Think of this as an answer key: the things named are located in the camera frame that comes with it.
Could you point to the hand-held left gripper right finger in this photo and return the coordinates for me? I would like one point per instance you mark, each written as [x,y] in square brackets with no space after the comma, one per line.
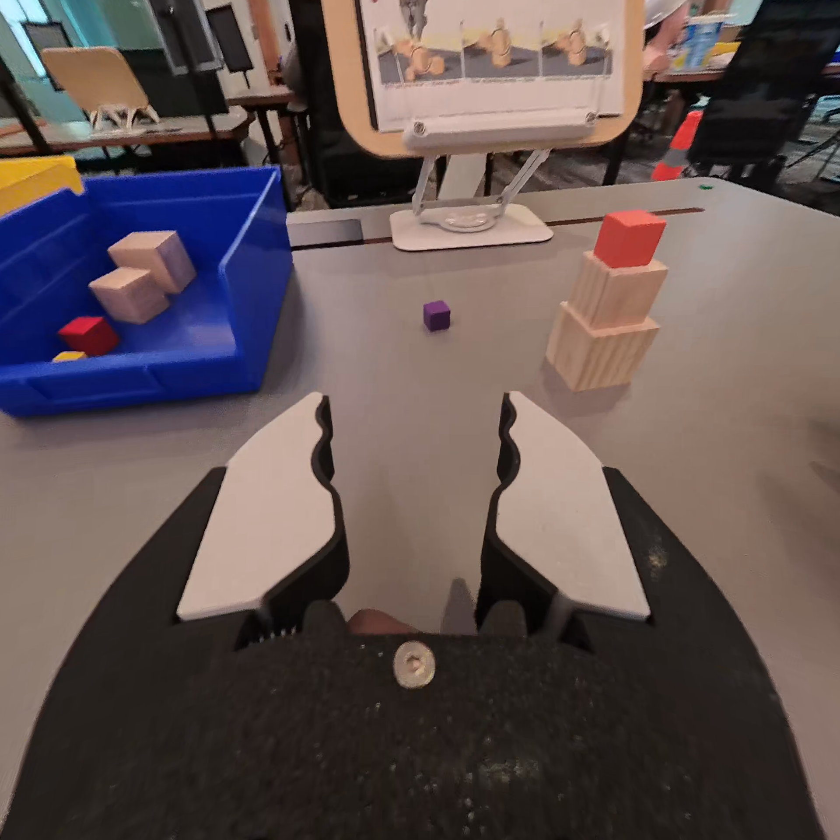
[571,525]

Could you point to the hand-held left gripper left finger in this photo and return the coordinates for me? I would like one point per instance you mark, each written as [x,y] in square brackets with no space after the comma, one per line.
[256,525]

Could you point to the large wooden cube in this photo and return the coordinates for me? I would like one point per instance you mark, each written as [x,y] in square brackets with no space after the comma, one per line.
[155,259]
[597,355]

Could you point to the blue plastic bin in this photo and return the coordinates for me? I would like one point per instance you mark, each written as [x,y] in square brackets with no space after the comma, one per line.
[250,302]

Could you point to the medium wooden cube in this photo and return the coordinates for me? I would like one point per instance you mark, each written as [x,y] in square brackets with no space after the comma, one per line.
[127,297]
[617,292]

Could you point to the purple wooden cube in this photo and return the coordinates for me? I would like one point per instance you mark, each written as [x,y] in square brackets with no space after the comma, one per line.
[437,315]

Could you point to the red wooden cube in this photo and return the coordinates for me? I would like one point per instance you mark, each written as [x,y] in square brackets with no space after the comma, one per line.
[88,335]
[628,239]

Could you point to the yellow wooden cube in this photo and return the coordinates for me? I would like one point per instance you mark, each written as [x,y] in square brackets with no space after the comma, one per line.
[68,356]

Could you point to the black office chair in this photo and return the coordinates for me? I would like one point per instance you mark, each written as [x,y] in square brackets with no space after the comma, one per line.
[768,79]
[341,158]

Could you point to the orange striped traffic cone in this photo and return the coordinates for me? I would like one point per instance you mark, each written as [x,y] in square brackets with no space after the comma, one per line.
[679,147]

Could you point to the yellow plastic bin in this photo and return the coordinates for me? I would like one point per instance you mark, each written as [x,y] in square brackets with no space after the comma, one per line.
[33,184]

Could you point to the brown wooden desk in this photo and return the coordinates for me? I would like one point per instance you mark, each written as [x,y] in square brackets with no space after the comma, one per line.
[131,131]

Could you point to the wooden display board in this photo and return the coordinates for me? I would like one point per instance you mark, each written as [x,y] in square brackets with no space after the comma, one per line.
[341,79]

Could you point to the pale board on stand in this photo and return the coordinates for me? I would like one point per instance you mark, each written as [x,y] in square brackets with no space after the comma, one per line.
[99,82]

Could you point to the white instruction sheet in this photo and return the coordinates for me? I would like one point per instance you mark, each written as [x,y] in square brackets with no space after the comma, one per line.
[499,59]

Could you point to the blue white plastic container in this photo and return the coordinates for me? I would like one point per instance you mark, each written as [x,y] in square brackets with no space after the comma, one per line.
[702,42]

